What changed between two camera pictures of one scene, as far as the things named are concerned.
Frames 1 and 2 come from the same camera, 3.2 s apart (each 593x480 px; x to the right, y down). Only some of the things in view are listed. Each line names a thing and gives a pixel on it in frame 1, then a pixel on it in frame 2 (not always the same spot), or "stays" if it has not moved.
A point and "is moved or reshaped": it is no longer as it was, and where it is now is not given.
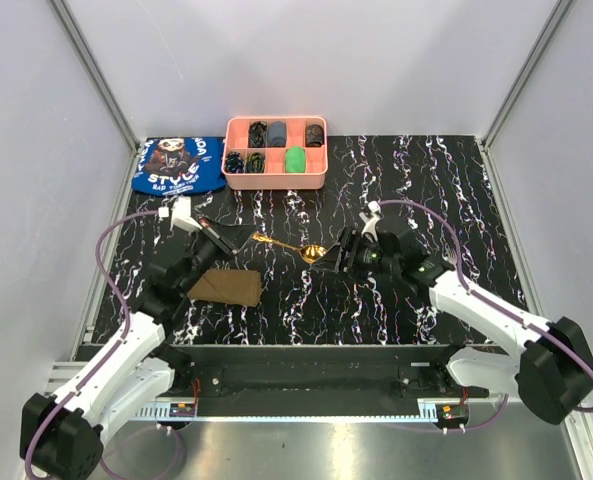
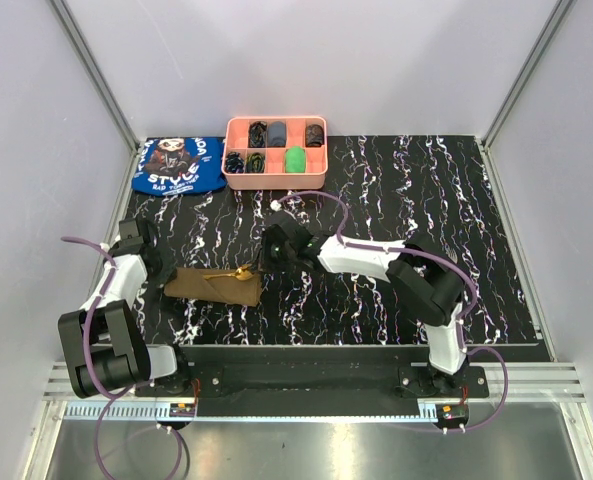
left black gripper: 234,235 to 167,273
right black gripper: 350,240 to 267,264
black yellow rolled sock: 257,134 stays
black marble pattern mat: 436,188 stays
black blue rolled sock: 234,162 stays
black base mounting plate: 312,374 stays
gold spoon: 309,253 is moved or reshaped
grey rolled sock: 277,135 stays
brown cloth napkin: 236,286 stays
